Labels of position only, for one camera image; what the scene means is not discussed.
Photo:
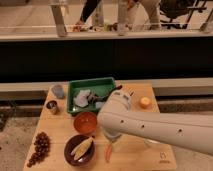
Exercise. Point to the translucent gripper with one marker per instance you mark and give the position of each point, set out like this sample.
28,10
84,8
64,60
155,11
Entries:
112,137

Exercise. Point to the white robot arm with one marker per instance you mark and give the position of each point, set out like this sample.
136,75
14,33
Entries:
194,132

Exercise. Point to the small metal cup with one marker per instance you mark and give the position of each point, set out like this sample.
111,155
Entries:
52,107

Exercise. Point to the grey-blue cup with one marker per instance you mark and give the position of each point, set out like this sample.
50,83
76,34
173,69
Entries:
57,90

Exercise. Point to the orange carrot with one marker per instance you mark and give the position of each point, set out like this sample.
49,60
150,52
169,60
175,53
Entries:
108,152

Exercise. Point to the orange-red bowl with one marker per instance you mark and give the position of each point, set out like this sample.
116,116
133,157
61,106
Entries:
85,122

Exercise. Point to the light blue sponge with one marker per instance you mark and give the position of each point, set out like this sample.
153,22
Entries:
99,104

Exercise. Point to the white round lidded container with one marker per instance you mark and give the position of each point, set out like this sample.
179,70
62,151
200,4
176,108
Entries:
151,143

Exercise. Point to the small orange fruit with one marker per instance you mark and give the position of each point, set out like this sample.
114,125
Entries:
145,102

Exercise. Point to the white crumpled cloth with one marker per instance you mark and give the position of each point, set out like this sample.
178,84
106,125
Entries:
81,99

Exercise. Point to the green plastic tray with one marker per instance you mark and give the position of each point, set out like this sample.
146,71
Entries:
99,86

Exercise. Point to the wooden board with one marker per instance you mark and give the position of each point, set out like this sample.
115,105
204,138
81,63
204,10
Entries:
129,153

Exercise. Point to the bunch of dark grapes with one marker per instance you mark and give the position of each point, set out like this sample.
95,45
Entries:
42,148

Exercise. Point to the person in background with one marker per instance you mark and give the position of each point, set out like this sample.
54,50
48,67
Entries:
151,7

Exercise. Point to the black office chair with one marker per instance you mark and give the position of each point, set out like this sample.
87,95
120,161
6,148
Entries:
176,8

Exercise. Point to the black-handled utensil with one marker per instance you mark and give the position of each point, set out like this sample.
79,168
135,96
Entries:
95,98

